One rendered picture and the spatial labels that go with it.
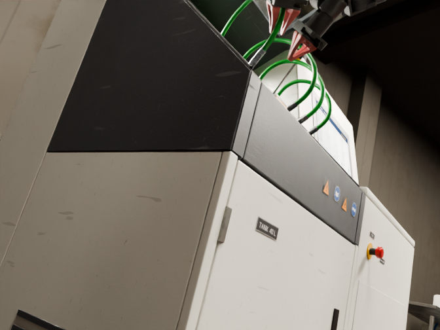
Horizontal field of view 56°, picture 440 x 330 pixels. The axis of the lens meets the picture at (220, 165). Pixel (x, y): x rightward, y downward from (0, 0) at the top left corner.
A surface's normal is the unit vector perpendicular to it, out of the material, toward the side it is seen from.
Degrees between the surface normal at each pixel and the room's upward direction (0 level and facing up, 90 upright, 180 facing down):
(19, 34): 90
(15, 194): 90
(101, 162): 90
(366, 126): 90
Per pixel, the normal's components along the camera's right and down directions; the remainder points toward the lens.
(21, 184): -0.55, -0.38
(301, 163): 0.79, 0.01
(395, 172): 0.62, -0.09
